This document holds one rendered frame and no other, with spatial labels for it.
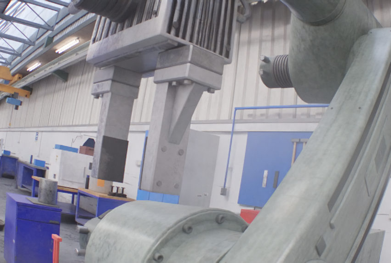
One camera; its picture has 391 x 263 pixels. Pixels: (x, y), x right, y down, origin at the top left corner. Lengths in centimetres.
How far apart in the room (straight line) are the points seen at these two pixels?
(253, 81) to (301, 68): 378
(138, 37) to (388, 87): 59
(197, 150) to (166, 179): 431
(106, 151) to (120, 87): 11
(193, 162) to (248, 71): 134
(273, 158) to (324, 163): 375
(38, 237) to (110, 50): 295
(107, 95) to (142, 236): 24
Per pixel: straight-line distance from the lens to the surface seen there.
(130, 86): 65
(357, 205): 72
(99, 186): 624
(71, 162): 685
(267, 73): 130
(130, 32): 55
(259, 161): 450
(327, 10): 101
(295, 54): 114
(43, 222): 344
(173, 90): 51
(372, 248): 146
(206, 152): 492
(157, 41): 51
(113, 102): 64
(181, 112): 50
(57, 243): 202
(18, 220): 335
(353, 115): 73
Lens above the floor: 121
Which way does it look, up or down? 7 degrees up
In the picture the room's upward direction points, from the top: 8 degrees clockwise
